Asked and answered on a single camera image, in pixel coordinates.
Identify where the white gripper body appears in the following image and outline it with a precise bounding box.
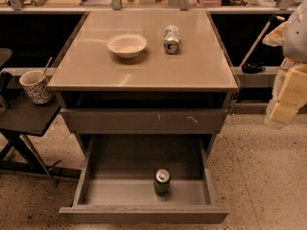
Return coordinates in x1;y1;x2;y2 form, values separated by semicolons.
271;57;303;114

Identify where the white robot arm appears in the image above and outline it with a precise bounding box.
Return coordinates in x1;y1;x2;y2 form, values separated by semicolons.
263;0;307;129

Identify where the silver can lying down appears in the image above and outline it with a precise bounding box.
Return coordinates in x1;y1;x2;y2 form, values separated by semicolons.
163;25;180;54

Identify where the white pole with black handle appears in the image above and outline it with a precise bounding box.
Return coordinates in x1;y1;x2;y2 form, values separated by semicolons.
239;14;285;68

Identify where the open middle drawer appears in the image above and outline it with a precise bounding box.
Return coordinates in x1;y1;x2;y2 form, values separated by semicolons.
59;134;228;223

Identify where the dark side table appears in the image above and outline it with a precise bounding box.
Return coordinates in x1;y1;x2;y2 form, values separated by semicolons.
0;90;81;184

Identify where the green soda can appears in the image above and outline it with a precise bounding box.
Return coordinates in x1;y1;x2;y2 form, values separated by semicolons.
153;169;171;196

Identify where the grey drawer cabinet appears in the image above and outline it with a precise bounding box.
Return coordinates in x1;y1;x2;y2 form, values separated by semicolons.
49;10;238;150

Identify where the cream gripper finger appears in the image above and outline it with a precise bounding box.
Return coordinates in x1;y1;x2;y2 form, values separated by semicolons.
278;64;307;109
264;101;298;129

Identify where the patterned paper cup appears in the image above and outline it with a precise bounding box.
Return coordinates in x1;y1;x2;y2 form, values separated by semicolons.
19;70;54;104

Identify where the closed top drawer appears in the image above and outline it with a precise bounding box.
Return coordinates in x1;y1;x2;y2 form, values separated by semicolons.
60;108;227;134

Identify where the wooden stir stick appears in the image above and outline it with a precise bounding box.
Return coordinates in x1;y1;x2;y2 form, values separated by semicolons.
41;57;53;80

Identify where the white paper bowl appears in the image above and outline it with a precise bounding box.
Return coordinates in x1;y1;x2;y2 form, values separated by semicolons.
106;34;147;58

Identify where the black cable bundle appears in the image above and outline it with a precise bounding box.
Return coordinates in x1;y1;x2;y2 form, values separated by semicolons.
241;62;267;75

